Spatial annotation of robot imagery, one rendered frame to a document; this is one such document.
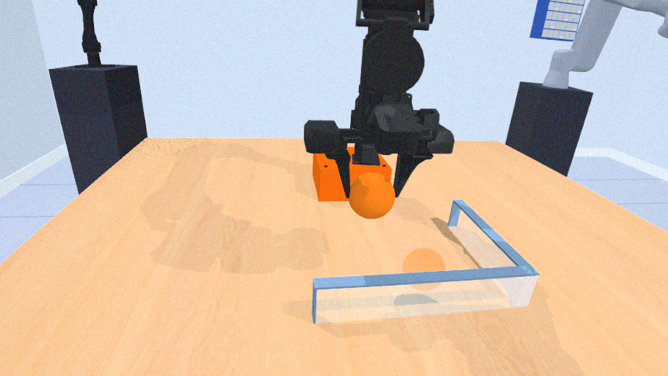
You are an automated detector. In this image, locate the clear blue l-shaped low wall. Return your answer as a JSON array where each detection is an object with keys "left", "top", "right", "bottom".
[{"left": 311, "top": 200, "right": 540, "bottom": 324}]

